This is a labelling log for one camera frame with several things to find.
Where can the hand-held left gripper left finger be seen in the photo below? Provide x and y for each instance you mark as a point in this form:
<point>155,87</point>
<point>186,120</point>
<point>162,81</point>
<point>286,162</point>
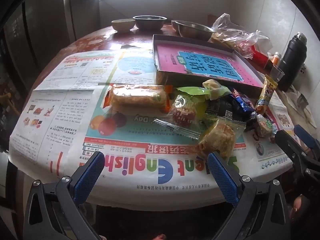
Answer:
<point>88,176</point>

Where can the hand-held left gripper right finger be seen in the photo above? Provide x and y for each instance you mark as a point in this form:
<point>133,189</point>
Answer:
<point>222,177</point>

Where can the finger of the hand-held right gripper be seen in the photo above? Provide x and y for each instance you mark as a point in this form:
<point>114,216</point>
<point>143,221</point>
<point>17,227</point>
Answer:
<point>305,136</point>
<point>287,142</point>

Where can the round biscuit green label packet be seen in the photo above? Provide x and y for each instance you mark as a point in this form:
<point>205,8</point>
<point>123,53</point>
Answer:
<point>266,126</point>

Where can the dark chocolate cake packet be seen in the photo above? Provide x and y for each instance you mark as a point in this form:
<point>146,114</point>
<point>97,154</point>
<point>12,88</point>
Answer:
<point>255,133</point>

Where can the golden pastry clear packet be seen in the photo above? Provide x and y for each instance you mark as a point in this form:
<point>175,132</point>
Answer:
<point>220,137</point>

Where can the yellow snack stick packet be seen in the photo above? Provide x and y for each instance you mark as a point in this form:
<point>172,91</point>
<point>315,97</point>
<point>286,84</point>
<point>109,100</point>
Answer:
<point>267,92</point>

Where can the blue sandwich cookie packet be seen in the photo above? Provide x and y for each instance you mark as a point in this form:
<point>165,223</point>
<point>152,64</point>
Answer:
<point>243,102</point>

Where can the black snack packet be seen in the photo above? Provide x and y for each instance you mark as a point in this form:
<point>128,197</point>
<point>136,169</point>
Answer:
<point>220,108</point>

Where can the clear red hawthorn snack packet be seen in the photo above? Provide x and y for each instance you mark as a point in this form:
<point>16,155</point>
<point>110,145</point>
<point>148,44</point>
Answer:
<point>183,113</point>

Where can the green cake packet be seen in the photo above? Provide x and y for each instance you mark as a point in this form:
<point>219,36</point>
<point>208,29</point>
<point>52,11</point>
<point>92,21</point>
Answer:
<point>197,90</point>

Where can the orange rice cracker packet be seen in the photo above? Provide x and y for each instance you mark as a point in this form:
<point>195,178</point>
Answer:
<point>137,98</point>

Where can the grey cardboard box tray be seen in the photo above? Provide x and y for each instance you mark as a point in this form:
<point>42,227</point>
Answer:
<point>175,77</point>

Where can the person's right hand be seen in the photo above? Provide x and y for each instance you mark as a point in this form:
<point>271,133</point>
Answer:
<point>298,206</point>

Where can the cartoon picture newspaper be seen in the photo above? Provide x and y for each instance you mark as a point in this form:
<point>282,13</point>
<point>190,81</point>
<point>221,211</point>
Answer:
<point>282,118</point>

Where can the clear plastic cup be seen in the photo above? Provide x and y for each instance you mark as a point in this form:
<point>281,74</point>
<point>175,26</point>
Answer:
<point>276,73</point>

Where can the black thermos bottle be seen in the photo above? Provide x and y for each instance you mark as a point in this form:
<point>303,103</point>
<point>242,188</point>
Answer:
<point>292,60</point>

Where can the small orange bottle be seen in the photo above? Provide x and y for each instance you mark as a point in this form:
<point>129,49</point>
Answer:
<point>275,58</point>

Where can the colourful headline newspaper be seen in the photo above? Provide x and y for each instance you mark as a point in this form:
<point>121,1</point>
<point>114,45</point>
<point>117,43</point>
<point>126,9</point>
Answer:
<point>75,92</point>

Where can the red tissue box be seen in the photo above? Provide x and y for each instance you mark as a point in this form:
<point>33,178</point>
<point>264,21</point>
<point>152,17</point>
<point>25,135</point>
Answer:
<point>260,56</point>

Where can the clear plastic bag with food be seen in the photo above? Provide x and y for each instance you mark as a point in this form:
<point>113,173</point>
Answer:
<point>232,32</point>

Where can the pink printed book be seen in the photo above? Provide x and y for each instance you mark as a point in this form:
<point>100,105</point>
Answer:
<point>170,57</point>

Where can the large steel bowl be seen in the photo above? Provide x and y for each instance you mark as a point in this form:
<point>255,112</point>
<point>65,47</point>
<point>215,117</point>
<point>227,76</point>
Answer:
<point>193,30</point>

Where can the dark refrigerator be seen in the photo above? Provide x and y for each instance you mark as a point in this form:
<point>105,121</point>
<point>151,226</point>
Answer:
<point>37,30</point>

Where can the small ceramic bowl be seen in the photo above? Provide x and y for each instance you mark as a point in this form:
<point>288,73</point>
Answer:
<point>123,25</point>

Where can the small steel bowl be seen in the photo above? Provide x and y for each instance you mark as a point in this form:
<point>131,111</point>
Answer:
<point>150,23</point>

